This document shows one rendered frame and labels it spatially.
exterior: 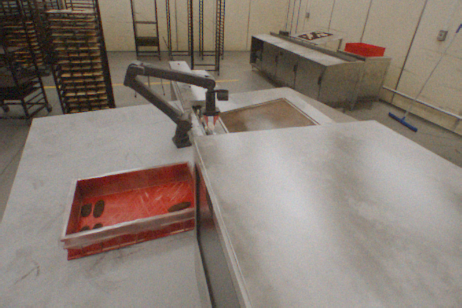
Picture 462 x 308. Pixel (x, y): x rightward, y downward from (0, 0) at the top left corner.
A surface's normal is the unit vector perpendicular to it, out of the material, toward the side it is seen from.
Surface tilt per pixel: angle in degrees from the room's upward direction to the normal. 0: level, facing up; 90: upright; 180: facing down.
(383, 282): 0
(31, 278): 0
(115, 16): 90
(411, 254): 0
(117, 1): 90
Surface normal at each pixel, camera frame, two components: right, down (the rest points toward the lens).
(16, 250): 0.05, -0.88
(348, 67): 0.28, 0.46
